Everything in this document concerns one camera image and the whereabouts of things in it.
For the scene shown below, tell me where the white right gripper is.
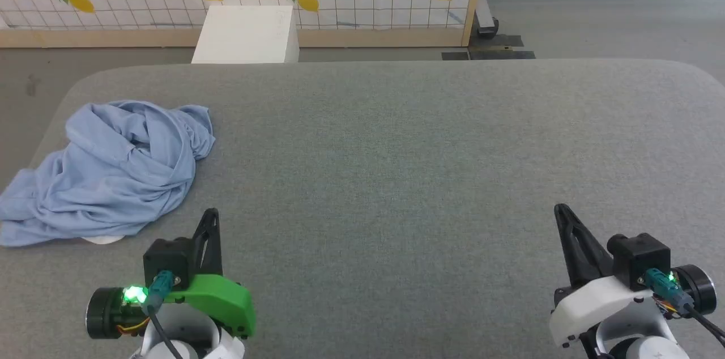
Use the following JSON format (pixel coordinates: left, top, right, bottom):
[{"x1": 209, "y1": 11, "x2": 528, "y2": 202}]
[{"x1": 547, "y1": 203, "x2": 653, "y2": 349}]

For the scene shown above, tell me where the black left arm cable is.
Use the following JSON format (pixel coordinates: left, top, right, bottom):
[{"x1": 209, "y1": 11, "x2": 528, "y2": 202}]
[{"x1": 140, "y1": 270, "x2": 185, "y2": 359}]

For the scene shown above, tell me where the black floor tape strip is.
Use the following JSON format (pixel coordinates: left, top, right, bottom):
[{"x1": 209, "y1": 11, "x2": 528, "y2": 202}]
[{"x1": 442, "y1": 51, "x2": 536, "y2": 61}]

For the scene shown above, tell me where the light blue white-collared shirt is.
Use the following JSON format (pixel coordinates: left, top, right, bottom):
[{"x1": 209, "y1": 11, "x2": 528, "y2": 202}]
[{"x1": 0, "y1": 100, "x2": 216, "y2": 248}]

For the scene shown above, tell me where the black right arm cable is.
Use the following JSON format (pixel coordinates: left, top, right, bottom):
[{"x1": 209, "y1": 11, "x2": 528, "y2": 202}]
[{"x1": 645, "y1": 267, "x2": 725, "y2": 348}]

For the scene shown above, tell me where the white box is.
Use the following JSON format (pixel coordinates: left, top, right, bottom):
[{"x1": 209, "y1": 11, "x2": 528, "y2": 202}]
[{"x1": 191, "y1": 5, "x2": 300, "y2": 64}]

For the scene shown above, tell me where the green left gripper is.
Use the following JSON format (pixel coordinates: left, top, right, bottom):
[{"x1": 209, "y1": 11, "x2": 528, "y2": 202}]
[{"x1": 163, "y1": 208, "x2": 257, "y2": 341}]

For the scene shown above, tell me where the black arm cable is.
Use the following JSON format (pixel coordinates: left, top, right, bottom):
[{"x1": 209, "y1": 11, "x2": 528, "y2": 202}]
[
  {"x1": 645, "y1": 267, "x2": 725, "y2": 348},
  {"x1": 140, "y1": 270, "x2": 185, "y2": 359}
]

